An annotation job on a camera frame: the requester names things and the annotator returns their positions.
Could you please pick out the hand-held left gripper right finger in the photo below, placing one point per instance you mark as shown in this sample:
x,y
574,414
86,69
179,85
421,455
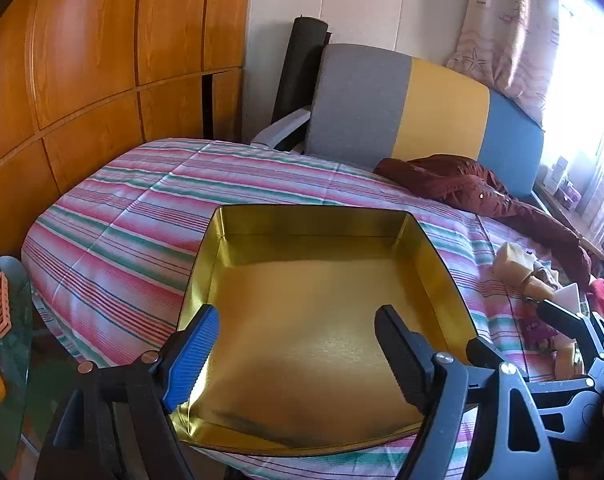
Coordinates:
x,y
407,360

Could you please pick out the black rolled mat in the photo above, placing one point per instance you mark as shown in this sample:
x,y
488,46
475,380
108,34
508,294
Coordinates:
x,y
297,70

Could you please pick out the purple box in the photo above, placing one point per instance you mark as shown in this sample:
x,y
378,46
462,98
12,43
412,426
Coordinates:
x,y
571,194

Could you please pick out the maroon tin box gold inside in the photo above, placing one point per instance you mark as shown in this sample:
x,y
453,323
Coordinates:
x,y
307,335

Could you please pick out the orange plastic holder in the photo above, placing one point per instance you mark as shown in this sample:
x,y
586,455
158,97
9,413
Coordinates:
x,y
0,305

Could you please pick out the wooden wardrobe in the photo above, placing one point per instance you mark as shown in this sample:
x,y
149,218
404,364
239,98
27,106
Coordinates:
x,y
81,60

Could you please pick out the purple packet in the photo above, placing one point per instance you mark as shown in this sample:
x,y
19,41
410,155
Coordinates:
x,y
537,332

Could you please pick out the pink patterned curtain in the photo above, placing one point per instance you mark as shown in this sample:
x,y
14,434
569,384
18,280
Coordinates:
x,y
507,35

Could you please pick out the grey plastic armrest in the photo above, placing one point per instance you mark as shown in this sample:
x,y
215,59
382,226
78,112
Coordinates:
x,y
282,127

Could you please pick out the striped blanket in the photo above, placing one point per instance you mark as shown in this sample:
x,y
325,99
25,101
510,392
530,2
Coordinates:
x,y
131,210

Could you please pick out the grey yellow blue headboard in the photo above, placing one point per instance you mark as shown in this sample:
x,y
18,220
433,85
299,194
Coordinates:
x,y
447,110

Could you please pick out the cracker packet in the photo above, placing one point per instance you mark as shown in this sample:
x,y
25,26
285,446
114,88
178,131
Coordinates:
x,y
567,360

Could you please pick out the yellow sponge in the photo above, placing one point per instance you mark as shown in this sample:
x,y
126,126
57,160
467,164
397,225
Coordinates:
x,y
512,260
539,290

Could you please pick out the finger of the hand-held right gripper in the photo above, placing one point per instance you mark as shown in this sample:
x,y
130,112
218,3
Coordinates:
x,y
562,317
482,352

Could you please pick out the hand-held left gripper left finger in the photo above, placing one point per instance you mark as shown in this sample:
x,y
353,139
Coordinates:
x,y
196,355

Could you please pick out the wooden shelf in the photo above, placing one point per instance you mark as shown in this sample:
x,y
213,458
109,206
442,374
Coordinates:
x,y
572,220

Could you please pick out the white box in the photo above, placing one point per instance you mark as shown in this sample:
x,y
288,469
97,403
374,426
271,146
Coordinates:
x,y
557,170

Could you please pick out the glass table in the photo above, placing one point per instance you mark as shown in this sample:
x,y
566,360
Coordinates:
x,y
11,360

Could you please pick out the maroon jacket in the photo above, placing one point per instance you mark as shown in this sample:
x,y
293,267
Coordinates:
x,y
457,185

